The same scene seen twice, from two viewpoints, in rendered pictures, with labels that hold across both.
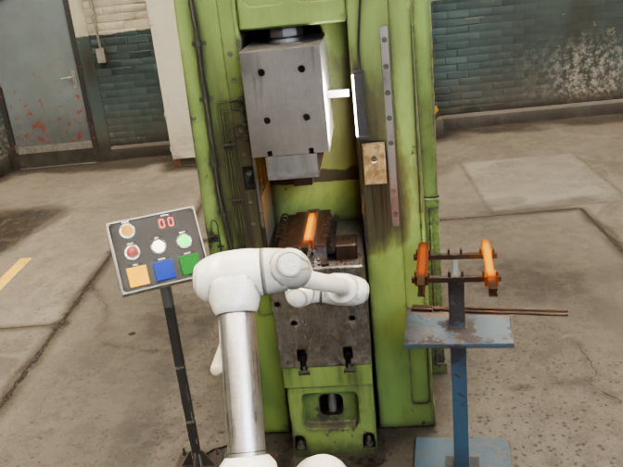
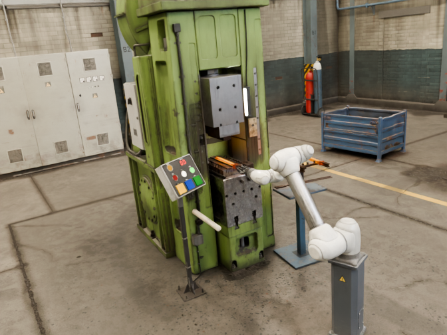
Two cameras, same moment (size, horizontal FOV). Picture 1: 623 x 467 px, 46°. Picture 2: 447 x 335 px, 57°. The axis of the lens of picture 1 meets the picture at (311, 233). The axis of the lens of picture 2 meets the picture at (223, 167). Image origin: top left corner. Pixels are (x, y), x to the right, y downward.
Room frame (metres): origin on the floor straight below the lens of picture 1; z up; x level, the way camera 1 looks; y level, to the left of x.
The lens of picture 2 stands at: (-0.04, 2.02, 2.04)
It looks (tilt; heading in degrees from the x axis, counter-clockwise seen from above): 17 degrees down; 326
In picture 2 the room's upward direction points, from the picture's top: 5 degrees counter-clockwise
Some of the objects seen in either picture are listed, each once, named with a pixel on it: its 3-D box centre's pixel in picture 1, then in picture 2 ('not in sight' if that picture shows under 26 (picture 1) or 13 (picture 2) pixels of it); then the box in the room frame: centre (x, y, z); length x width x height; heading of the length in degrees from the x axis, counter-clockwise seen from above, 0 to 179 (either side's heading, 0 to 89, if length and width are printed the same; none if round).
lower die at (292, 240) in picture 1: (305, 234); (221, 165); (2.96, 0.03, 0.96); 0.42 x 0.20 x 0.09; 174
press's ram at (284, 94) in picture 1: (300, 92); (219, 98); (2.95, -0.02, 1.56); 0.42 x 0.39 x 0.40; 174
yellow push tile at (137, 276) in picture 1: (138, 276); (181, 189); (2.57, 0.67, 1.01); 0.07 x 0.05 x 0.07; 109
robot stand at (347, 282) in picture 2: not in sight; (347, 296); (1.53, 0.03, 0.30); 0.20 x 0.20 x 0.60; 17
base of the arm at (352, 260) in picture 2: not in sight; (348, 252); (1.54, 0.01, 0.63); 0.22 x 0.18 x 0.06; 107
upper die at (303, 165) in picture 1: (297, 153); (217, 127); (2.96, 0.03, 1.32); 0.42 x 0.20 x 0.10; 174
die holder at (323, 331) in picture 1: (324, 289); (228, 191); (2.96, -0.03, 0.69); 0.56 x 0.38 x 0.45; 174
